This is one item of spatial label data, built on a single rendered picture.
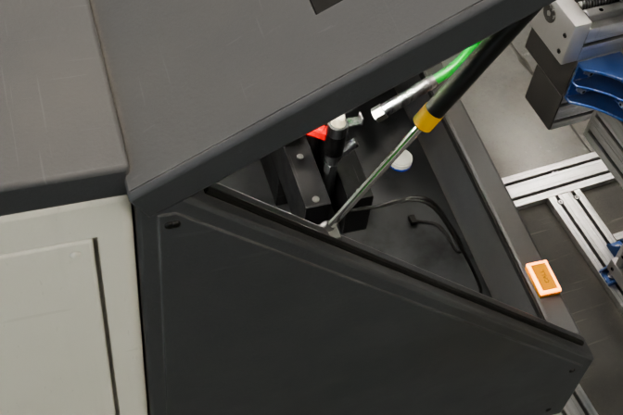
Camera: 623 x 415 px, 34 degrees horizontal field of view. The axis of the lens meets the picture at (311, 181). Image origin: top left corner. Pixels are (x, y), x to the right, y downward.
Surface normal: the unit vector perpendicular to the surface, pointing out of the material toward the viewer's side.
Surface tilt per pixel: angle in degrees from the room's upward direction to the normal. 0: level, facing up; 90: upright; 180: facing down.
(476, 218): 90
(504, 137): 0
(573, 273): 0
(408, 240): 0
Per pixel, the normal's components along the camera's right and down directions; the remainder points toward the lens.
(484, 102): 0.09, -0.62
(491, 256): -0.95, 0.17
